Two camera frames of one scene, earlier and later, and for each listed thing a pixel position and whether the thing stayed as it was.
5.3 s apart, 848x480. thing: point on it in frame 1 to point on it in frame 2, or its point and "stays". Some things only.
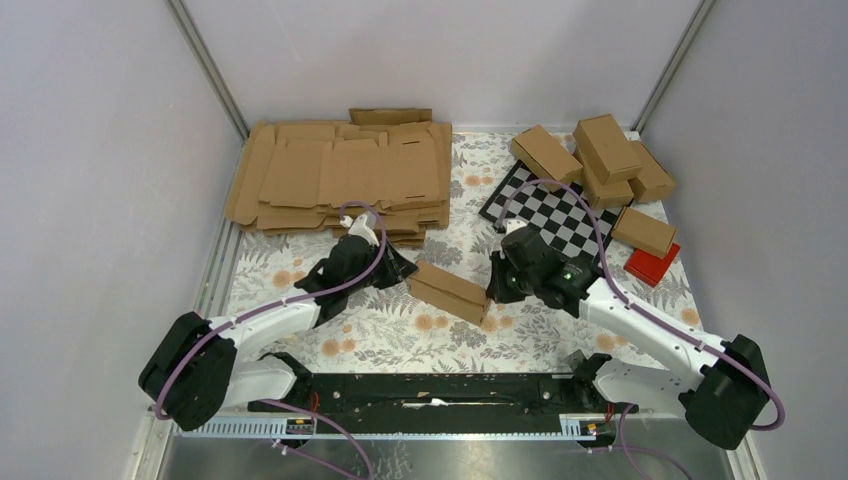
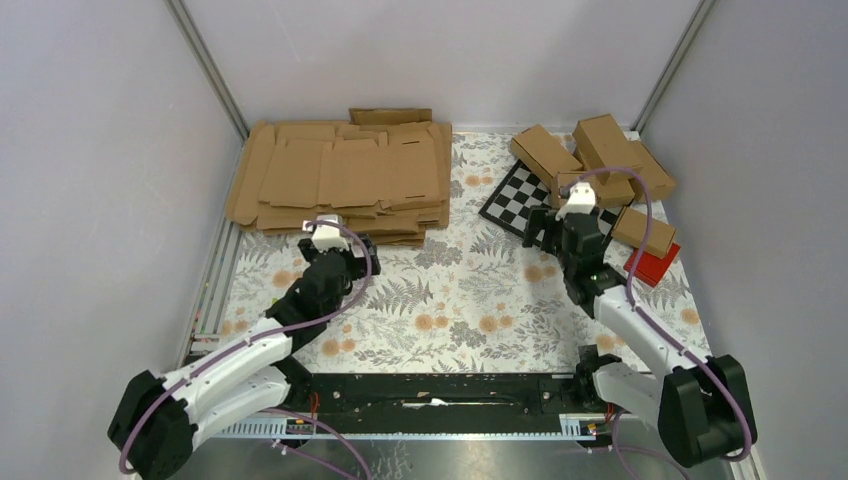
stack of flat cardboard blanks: x=296 y=176 stays
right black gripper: x=496 y=290 to x=540 y=219
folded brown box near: x=644 y=232 stays
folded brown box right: x=654 y=180 stays
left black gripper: x=399 y=267 stays
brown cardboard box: x=449 y=292 to x=611 y=188
